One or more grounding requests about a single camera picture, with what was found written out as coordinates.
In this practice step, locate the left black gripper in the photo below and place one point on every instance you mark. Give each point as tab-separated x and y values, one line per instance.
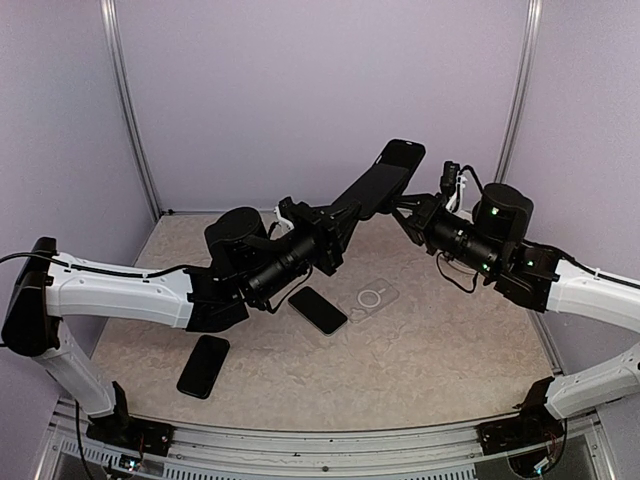
333	234

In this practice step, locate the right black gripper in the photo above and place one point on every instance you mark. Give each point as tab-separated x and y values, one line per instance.
428	206

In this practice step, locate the black phone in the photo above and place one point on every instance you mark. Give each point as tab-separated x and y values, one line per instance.
203	367
372	190

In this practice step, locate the clear phone case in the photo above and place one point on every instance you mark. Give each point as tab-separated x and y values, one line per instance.
368	300

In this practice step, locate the phone from clear case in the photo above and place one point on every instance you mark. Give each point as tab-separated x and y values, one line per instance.
318	311

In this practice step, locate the black case of phone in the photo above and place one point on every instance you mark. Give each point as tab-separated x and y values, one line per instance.
398	163

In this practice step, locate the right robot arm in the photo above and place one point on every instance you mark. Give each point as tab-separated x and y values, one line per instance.
536	277

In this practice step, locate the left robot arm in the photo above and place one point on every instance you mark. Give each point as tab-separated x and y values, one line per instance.
247	270

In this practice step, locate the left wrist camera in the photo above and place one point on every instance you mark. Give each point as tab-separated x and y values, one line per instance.
287	215

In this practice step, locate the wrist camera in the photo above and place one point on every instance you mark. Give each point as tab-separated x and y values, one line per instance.
287	215
452	185

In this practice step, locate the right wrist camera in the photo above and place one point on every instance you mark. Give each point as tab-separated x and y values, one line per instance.
452	185

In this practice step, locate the front aluminium rail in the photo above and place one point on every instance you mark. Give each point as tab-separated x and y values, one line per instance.
441	452

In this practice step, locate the right aluminium frame post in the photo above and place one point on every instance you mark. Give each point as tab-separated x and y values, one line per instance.
524	71

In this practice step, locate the aluminium frame post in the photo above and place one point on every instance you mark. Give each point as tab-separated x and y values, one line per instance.
114	42
524	71

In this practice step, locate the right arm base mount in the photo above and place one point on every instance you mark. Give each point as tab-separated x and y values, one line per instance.
517	432

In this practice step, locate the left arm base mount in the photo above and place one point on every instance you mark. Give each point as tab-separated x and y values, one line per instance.
136	434

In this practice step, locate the left aluminium frame post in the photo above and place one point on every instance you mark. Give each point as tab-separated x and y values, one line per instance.
114	42

